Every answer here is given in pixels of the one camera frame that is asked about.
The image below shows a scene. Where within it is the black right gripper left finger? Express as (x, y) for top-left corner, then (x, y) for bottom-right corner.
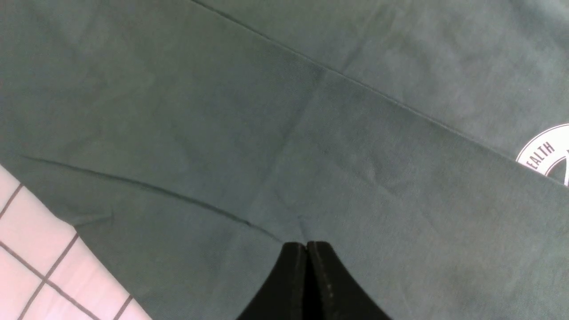
(238, 242), (307, 320)

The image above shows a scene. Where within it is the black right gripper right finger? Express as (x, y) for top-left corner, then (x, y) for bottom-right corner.
(307, 241), (390, 320)

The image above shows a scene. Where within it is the green long-sleeve top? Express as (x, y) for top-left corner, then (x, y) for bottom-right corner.
(1, 0), (568, 320)

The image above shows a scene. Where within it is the white grid-pattern tablecloth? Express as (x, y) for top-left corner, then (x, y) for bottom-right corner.
(0, 168), (149, 320)

